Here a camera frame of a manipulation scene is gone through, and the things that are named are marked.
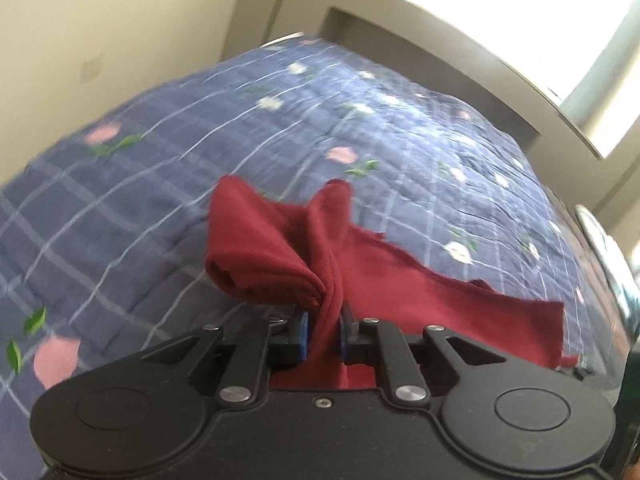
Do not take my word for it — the beige window desk cabinet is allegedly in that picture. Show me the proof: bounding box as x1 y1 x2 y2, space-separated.
316 0 639 214

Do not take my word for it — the white wall socket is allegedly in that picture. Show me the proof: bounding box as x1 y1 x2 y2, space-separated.
80 56 103 84

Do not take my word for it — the beige left wardrobe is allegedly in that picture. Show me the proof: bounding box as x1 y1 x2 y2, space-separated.
221 0 336 60

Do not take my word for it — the window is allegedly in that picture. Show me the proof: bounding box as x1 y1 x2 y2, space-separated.
405 0 639 157

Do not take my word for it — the light floral pillow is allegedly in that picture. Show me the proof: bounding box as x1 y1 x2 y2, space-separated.
575 205 639 333

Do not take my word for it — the red long sleeve shirt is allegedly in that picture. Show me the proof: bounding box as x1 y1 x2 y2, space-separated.
205 176 578 389

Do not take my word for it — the blue plaid floral quilt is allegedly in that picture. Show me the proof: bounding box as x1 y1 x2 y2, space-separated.
1 38 629 479

